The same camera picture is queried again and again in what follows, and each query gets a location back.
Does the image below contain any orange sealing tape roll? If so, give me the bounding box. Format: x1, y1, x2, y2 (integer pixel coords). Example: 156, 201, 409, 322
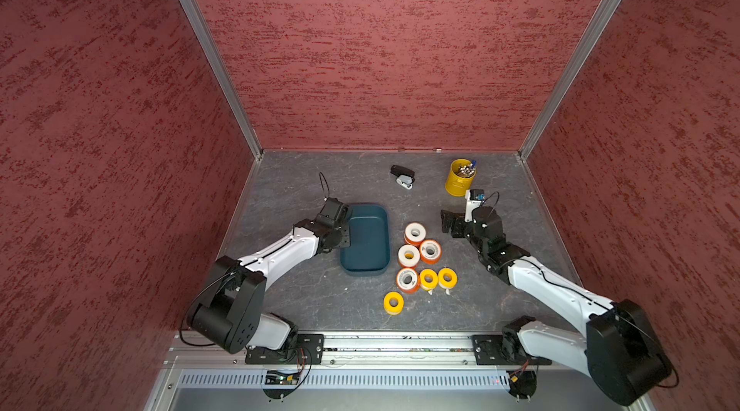
404, 222, 427, 247
419, 239, 442, 264
396, 268, 419, 293
397, 244, 421, 268

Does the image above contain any teal storage box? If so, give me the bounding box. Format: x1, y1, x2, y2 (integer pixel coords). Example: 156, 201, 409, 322
339, 204, 391, 277

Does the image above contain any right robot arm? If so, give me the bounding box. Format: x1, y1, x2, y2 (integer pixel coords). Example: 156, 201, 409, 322
441, 206, 678, 406

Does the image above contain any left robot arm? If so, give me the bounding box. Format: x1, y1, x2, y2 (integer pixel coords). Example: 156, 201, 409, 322
185, 198, 352, 354

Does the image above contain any yellow tape roll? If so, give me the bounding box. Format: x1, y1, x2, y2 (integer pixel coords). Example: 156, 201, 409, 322
383, 291, 405, 316
418, 268, 439, 293
437, 268, 458, 291

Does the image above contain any yellow pen cup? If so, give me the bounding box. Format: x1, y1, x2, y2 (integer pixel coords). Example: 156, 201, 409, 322
444, 158, 477, 197

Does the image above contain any black white stapler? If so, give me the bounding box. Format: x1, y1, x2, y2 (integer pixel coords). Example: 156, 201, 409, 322
390, 164, 415, 190

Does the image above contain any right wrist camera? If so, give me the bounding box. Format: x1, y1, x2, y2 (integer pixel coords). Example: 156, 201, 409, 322
464, 189, 486, 222

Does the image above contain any aluminium front rail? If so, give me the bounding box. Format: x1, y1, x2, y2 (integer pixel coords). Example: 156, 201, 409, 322
168, 323, 588, 372

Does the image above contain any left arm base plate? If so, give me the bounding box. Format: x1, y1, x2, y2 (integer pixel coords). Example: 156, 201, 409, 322
245, 333, 325, 367

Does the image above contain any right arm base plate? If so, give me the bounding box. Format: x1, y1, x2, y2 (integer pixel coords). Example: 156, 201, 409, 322
472, 334, 552, 367

